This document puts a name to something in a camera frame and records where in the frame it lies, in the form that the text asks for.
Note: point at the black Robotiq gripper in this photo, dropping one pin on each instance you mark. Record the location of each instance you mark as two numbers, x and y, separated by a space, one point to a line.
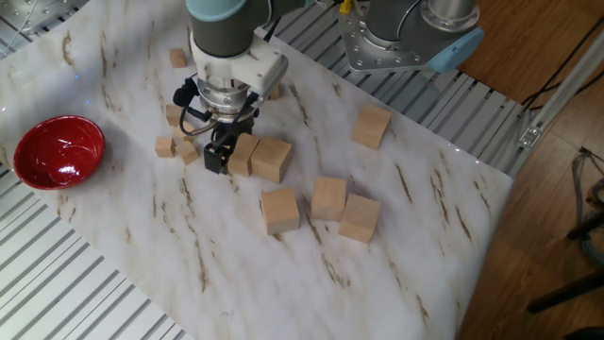
233 128

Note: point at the large wooden cube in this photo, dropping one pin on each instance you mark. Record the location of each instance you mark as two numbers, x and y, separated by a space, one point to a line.
328 198
243 158
359 218
271 160
371 126
280 211

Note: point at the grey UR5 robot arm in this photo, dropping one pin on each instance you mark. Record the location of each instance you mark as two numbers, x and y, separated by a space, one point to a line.
226 33

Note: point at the medium wooden cube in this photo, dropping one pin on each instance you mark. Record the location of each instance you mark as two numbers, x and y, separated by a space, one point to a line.
164 147
187 152
177 58
185 138
172 115

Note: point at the small wooden cube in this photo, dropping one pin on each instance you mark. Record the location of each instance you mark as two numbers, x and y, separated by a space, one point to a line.
275 92

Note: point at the white marble pattern board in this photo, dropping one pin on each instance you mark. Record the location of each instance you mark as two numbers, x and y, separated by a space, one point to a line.
141 236

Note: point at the red glossy bowl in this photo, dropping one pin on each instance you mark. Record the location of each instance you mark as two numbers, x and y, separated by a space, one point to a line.
59 151

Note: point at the yellow plastic object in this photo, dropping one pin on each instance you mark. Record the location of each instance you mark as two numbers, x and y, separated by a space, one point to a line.
346 5

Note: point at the silver bolted metal plate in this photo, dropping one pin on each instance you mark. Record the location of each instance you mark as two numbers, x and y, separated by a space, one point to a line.
38 14

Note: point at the black furniture legs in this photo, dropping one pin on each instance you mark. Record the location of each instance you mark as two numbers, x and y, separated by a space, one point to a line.
566 293

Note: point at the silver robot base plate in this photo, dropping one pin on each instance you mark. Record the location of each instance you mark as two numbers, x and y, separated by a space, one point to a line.
358 52

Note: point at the aluminium frame profile with bracket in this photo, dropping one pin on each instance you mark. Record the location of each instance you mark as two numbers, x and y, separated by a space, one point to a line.
557 101

